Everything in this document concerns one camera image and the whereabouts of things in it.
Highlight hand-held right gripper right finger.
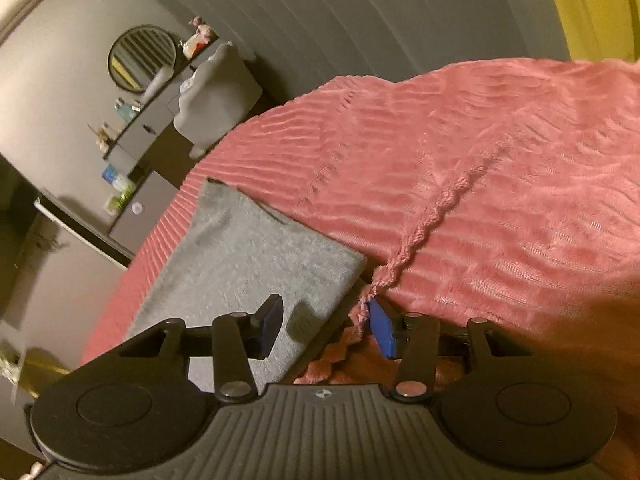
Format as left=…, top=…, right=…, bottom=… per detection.
left=367, top=296, right=535, bottom=404

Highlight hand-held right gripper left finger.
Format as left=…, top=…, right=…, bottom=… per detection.
left=118, top=293, right=285, bottom=405

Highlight grey pants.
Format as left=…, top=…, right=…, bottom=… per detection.
left=125, top=177, right=368, bottom=397

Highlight grey mini fridge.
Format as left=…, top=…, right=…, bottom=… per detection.
left=107, top=167, right=181, bottom=256

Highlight green packet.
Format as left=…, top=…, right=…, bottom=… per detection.
left=105, top=182, right=137, bottom=214

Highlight pink ribbed blanket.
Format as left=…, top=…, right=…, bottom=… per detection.
left=80, top=57, right=640, bottom=411

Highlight blue and white box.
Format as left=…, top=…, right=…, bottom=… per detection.
left=101, top=164, right=132, bottom=187

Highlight white wardrobe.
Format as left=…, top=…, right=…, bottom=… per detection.
left=0, top=187, right=134, bottom=386

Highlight grey desk with drawers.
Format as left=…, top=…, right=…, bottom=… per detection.
left=102, top=55, right=206, bottom=181

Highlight small beige figurine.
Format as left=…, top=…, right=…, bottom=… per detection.
left=87, top=122, right=121, bottom=159

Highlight teal container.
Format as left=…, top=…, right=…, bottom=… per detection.
left=114, top=97, right=144, bottom=121

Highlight pink plush toy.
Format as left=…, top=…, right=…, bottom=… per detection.
left=182, top=16, right=219, bottom=59

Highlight round black-framed mirror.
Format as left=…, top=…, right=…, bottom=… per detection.
left=107, top=26, right=178, bottom=93

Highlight yellow curtain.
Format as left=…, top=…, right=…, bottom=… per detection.
left=537, top=0, right=640, bottom=64

